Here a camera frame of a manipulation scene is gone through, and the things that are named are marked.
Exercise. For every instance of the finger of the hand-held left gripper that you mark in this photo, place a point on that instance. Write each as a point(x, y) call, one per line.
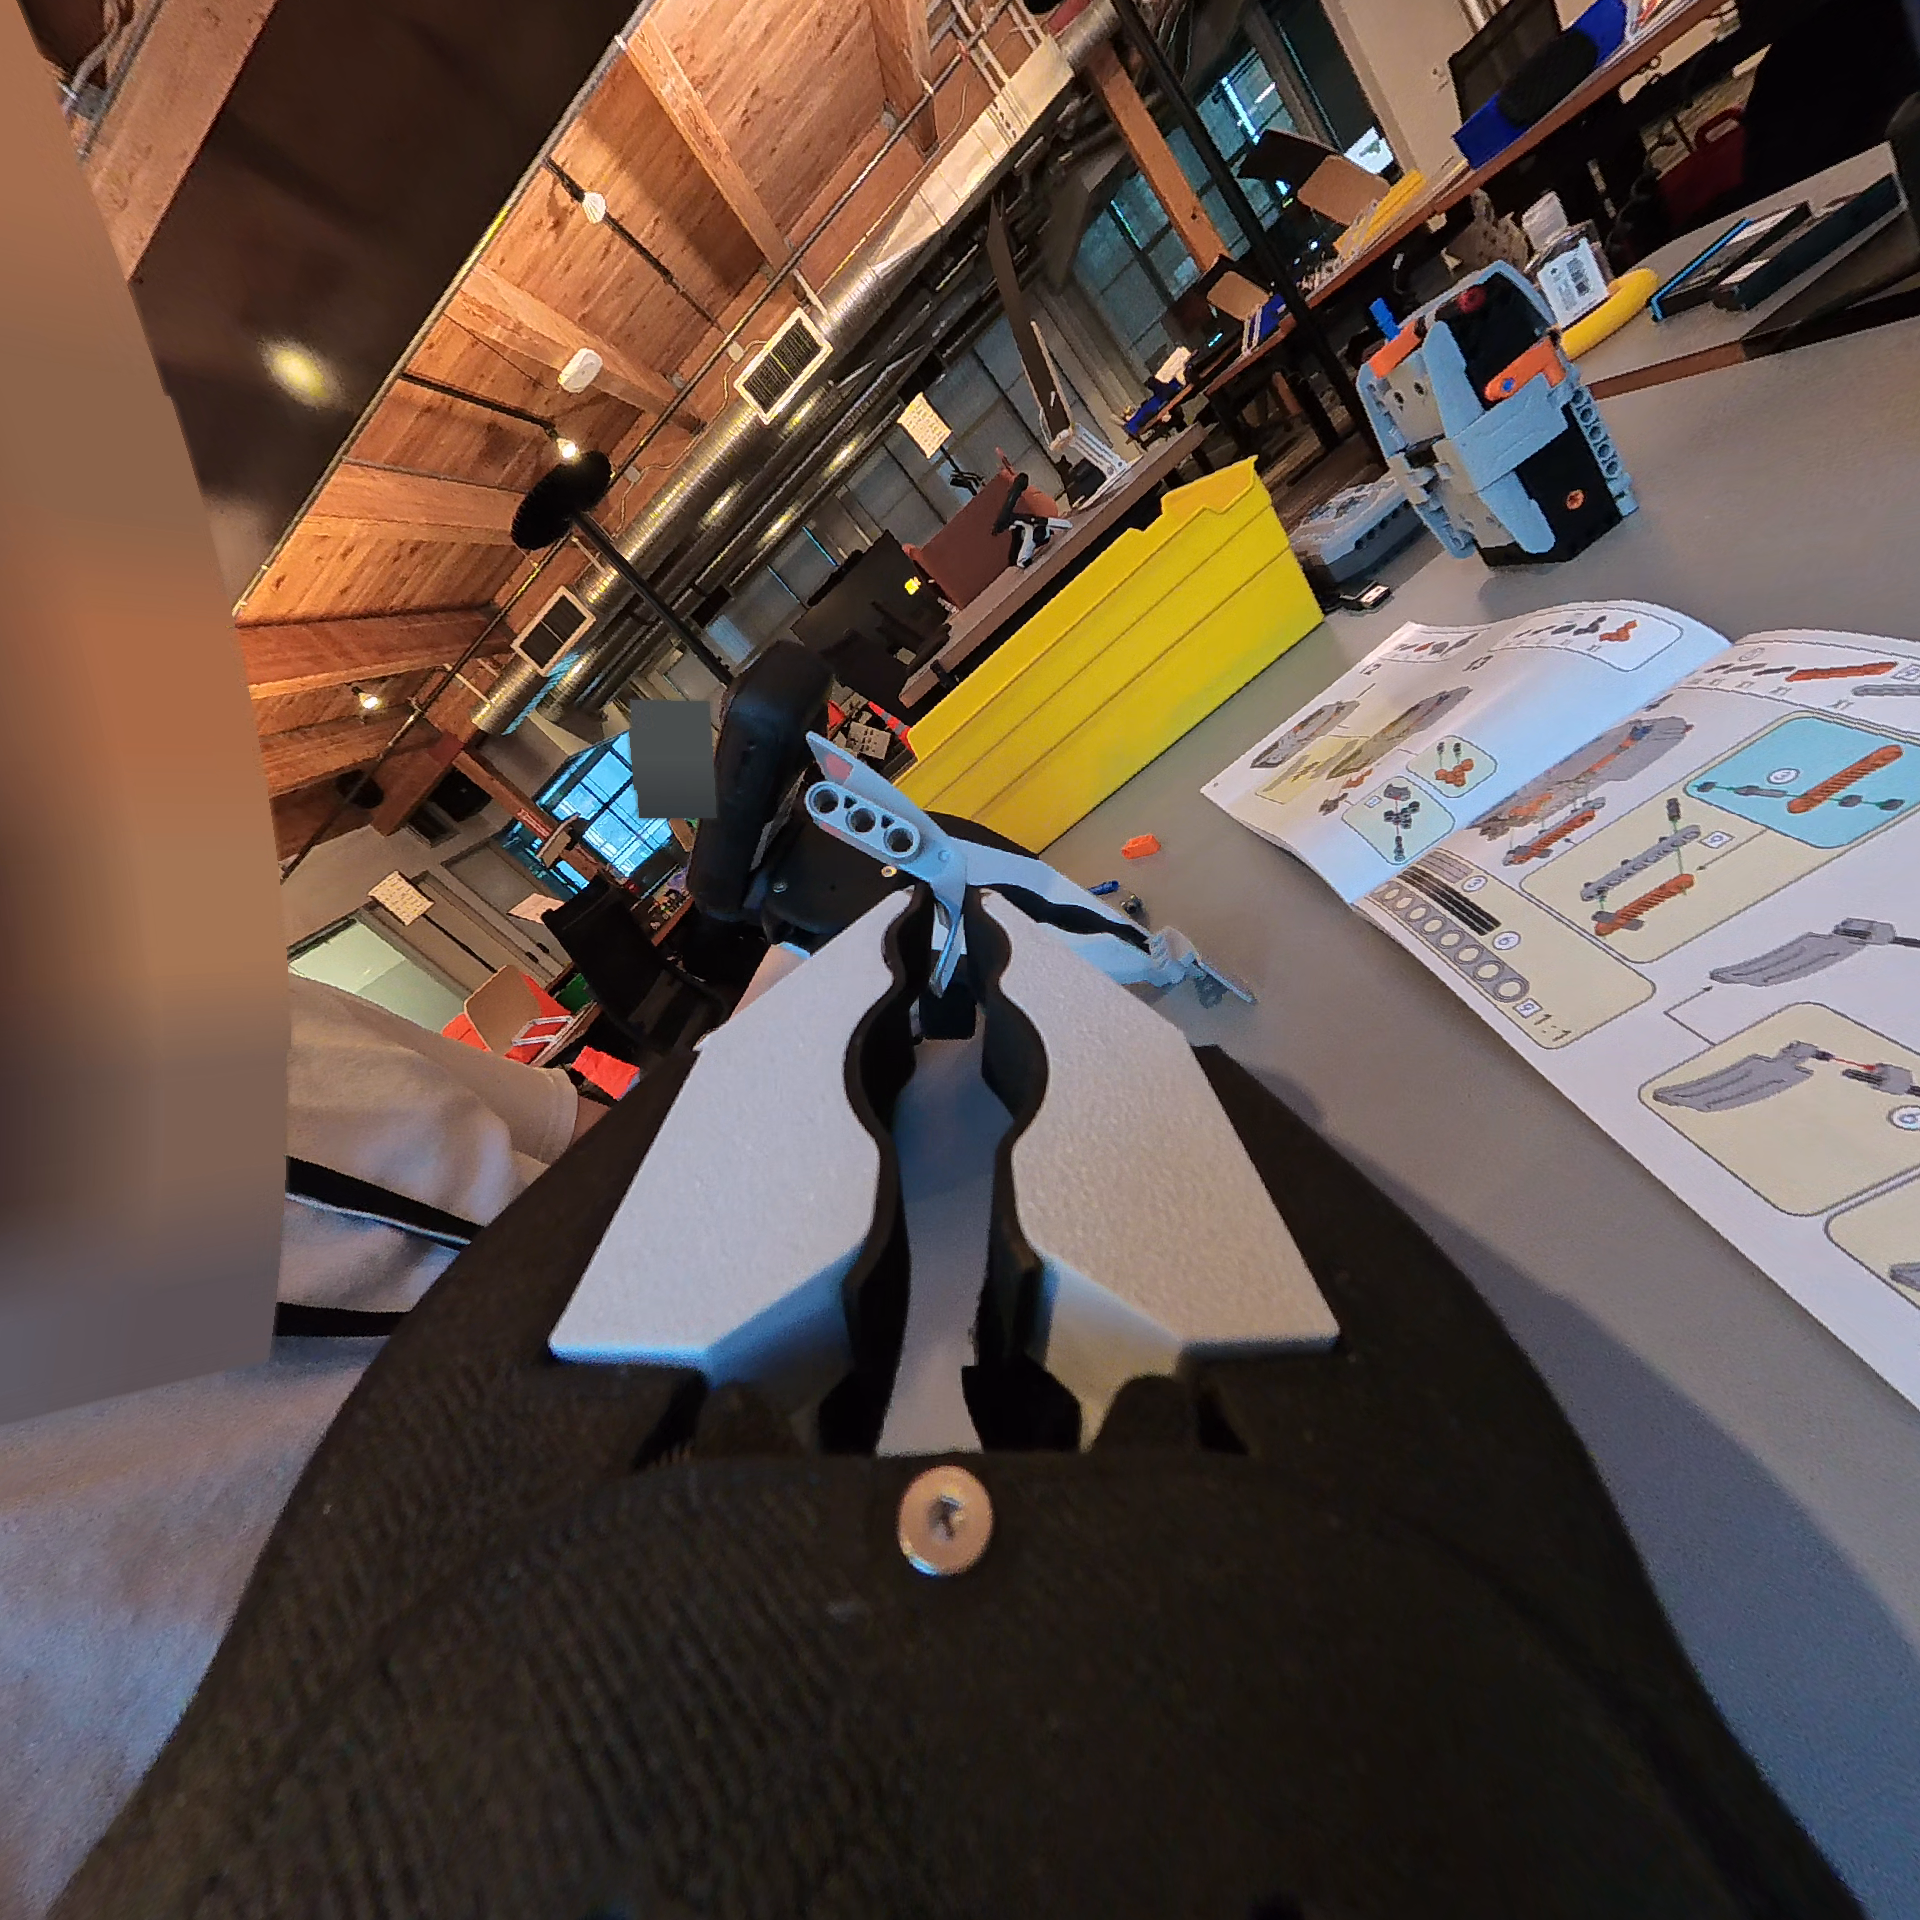
point(1118, 956)
point(1050, 885)

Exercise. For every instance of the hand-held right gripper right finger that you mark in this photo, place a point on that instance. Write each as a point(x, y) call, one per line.
point(1170, 1200)

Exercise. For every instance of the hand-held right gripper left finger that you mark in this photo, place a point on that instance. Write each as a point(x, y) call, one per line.
point(733, 1200)

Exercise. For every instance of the grey curved panel brick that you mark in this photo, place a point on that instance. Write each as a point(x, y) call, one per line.
point(885, 818)
point(1208, 968)

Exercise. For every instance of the yellow plastic bin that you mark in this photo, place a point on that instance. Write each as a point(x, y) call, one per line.
point(1141, 661)

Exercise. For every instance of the white instruction booklet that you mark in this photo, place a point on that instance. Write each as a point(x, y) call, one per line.
point(1724, 931)

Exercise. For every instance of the partly built toy robot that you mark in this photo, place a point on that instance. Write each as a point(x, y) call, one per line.
point(1500, 435)

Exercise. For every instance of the grey desk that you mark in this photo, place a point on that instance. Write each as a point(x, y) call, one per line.
point(1724, 509)

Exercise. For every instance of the cluttered brown-edged desk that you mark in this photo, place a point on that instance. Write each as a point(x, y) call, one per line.
point(1425, 210)

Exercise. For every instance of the orange plastic box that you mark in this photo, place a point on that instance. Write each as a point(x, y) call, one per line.
point(600, 1068)

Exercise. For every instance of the white ceiling vent panel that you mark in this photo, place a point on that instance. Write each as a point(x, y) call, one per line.
point(782, 363)
point(550, 628)

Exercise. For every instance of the black round ceiling lamp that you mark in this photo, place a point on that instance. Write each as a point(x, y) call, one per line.
point(558, 499)

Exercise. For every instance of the black usb dongle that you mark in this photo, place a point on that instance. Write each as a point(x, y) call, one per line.
point(1362, 600)

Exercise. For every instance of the grey battery box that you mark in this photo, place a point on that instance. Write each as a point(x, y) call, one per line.
point(1349, 533)

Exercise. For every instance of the person's light shirt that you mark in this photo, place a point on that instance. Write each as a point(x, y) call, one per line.
point(148, 1574)

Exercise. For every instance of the blue plastic tray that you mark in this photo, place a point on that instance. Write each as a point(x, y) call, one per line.
point(1482, 129)

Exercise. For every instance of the small black box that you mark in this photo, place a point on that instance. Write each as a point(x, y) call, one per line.
point(1829, 240)
point(1724, 269)

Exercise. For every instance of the black pouch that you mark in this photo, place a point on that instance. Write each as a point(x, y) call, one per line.
point(1546, 77)

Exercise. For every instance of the red bag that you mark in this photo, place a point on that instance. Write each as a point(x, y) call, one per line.
point(1702, 164)

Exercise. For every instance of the silver ventilation duct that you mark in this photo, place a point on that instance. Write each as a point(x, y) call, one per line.
point(720, 450)

